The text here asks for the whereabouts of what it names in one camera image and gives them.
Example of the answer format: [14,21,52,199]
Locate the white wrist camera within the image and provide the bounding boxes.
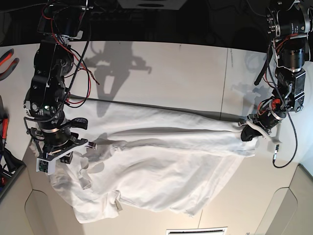
[36,157,56,175]
[266,140,281,155]

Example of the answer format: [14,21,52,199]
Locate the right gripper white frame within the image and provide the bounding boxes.
[24,117,97,165]

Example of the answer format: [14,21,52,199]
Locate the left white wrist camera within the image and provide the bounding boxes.
[266,140,281,155]

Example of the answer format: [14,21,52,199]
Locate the white power strip red switch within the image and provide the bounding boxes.
[91,12,133,21]

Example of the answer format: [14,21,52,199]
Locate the black bag at left edge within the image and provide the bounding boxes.
[0,148,25,178]

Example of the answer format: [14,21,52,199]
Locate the white floor vent grille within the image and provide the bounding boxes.
[166,227,227,235]

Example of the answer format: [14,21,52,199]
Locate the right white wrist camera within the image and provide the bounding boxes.
[36,157,56,175]

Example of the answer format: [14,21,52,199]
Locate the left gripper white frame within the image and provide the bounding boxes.
[238,107,285,141]

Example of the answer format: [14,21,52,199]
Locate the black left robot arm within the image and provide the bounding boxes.
[239,0,313,142]

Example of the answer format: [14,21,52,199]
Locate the red handled tool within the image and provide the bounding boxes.
[0,114,9,152]

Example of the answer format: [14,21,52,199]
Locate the black braided camera cable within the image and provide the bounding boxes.
[265,41,299,169]

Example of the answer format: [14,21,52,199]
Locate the orange handled pliers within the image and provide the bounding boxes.
[0,48,20,81]

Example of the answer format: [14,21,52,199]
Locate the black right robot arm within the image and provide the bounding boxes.
[23,0,91,172]

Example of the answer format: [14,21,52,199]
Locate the white t-shirt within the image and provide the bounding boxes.
[48,100,257,223]

